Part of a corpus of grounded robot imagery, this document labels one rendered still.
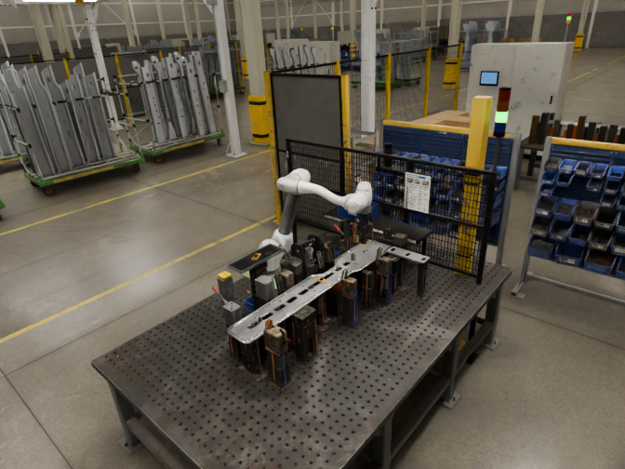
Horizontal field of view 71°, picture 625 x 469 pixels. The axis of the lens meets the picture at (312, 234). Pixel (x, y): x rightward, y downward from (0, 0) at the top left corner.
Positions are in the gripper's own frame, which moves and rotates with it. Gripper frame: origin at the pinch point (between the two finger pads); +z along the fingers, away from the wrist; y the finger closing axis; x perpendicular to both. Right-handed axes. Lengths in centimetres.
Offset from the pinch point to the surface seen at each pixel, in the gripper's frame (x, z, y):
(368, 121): 355, 6, -239
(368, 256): -2.8, 10.6, 6.3
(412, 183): 55, -26, 6
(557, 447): 12, 109, 141
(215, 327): -96, 42, -52
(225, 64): 357, -70, -584
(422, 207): 55, -9, 15
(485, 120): 59, -76, 52
